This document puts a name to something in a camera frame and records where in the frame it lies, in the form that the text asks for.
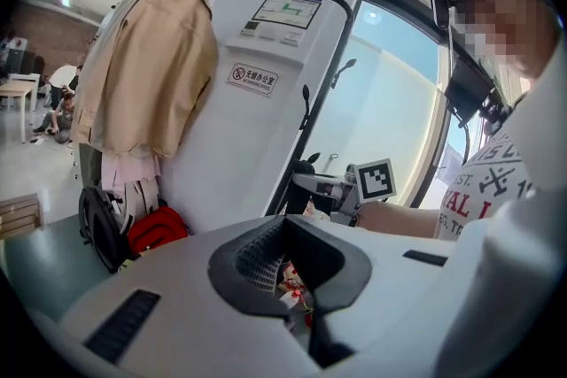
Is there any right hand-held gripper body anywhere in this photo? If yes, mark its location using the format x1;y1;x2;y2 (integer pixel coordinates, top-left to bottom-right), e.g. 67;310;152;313
291;158;398;228

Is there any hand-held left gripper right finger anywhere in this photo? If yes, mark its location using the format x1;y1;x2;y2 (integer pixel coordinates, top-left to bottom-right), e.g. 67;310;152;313
285;214;488;371

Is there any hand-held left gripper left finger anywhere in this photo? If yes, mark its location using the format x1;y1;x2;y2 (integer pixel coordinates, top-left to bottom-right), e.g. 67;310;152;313
58;214;322;378

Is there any red white patterned bag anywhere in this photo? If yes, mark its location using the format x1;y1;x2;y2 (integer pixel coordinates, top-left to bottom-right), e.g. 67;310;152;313
276;197;332;327

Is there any black metal coat rack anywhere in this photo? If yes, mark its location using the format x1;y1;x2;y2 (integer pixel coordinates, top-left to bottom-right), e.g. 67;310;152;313
206;0;360;218

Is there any person's right forearm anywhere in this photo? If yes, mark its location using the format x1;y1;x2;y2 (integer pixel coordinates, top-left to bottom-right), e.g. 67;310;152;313
356;200;445;241

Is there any red backpack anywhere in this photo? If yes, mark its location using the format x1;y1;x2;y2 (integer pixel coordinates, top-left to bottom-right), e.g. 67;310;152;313
127;204;192;256

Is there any black backpack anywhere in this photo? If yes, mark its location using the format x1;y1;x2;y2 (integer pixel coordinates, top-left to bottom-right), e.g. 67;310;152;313
77;185;136;274

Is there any white printed t-shirt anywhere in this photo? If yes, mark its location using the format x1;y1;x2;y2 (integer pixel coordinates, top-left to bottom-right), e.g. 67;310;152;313
436;52;567;378

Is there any black chest-mounted device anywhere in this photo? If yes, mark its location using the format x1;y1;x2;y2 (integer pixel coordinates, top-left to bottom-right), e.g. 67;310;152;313
443;54;514;137

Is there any pink garment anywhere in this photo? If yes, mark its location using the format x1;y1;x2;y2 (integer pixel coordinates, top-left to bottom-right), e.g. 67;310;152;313
99;148;163;216

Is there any red white prohibition sign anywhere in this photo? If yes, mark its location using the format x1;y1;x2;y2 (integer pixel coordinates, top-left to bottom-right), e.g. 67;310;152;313
224;62;280;98

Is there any light wooden crate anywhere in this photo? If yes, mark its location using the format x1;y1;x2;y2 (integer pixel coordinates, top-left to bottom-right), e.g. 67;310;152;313
0;192;46;241

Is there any framed floor plan sign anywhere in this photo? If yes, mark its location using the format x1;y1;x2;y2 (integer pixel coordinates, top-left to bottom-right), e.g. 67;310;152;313
251;0;323;31

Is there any person's head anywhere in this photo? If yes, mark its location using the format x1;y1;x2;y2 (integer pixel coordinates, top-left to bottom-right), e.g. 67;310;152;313
452;0;563;80

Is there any beige jacket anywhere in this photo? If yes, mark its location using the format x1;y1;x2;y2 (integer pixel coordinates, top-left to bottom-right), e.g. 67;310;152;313
69;0;221;159

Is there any white wooden table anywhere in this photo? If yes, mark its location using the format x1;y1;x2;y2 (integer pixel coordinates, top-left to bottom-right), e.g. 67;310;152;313
0;72;42;144

